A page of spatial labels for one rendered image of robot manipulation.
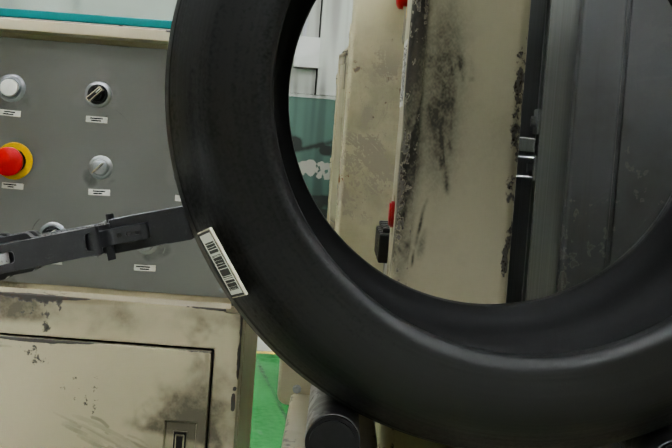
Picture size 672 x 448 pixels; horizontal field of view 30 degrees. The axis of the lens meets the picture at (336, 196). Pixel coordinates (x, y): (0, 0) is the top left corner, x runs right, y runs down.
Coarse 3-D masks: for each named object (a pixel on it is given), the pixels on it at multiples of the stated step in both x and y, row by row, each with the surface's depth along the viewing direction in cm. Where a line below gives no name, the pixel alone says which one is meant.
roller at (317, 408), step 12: (312, 396) 112; (324, 396) 108; (312, 408) 107; (324, 408) 104; (336, 408) 103; (348, 408) 105; (312, 420) 102; (324, 420) 101; (336, 420) 101; (348, 420) 101; (312, 432) 100; (324, 432) 100; (336, 432) 100; (348, 432) 100; (312, 444) 100; (324, 444) 100; (336, 444) 100; (348, 444) 100
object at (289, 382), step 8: (280, 360) 135; (280, 368) 135; (288, 368) 135; (280, 376) 135; (288, 376) 135; (296, 376) 135; (280, 384) 135; (288, 384) 135; (296, 384) 135; (304, 384) 135; (280, 392) 135; (288, 392) 135; (296, 392) 134; (304, 392) 135; (280, 400) 135; (288, 400) 135
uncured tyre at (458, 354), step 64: (192, 0) 100; (256, 0) 96; (192, 64) 99; (256, 64) 96; (192, 128) 99; (256, 128) 97; (192, 192) 101; (256, 192) 97; (256, 256) 98; (320, 256) 97; (640, 256) 126; (256, 320) 101; (320, 320) 98; (384, 320) 97; (448, 320) 126; (512, 320) 126; (576, 320) 126; (640, 320) 125; (320, 384) 102; (384, 384) 98; (448, 384) 98; (512, 384) 98; (576, 384) 98; (640, 384) 98
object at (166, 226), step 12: (132, 216) 109; (144, 216) 109; (156, 216) 109; (168, 216) 109; (180, 216) 109; (156, 228) 109; (168, 228) 109; (180, 228) 109; (144, 240) 109; (156, 240) 109; (168, 240) 109; (180, 240) 109
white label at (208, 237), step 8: (200, 232) 100; (208, 232) 98; (208, 240) 99; (216, 240) 97; (208, 248) 100; (216, 248) 98; (216, 256) 99; (224, 256) 98; (216, 264) 100; (224, 264) 98; (224, 272) 100; (232, 272) 98; (224, 280) 101; (232, 280) 99; (240, 280) 98; (232, 288) 100; (240, 288) 98; (232, 296) 101; (240, 296) 99
